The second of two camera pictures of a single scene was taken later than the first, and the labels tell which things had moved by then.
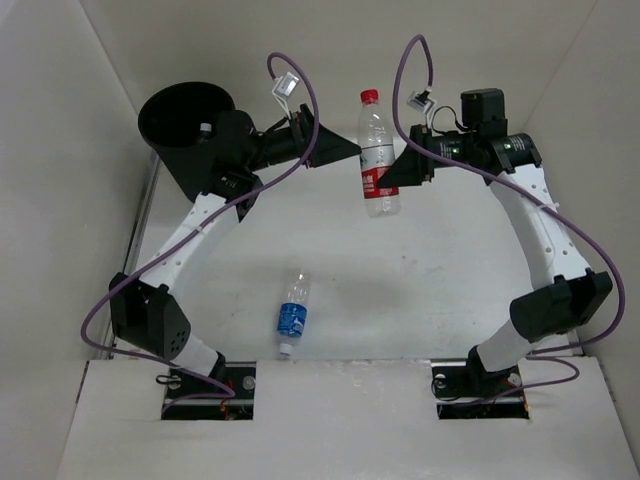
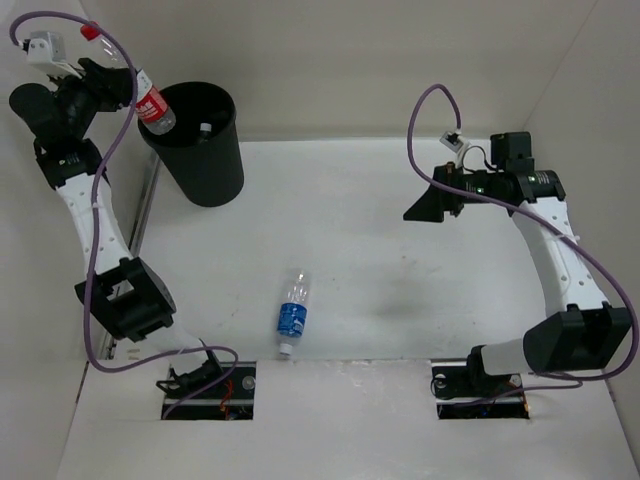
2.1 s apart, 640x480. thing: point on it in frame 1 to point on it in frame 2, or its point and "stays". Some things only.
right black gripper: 412,168 to 432,205
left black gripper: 306,135 to 116,84
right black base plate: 466,390 stays
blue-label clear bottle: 293,312 stays
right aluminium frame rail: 519,148 stays
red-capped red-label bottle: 377,142 to 151,106
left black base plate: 194,396 stays
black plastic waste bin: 179,122 stays
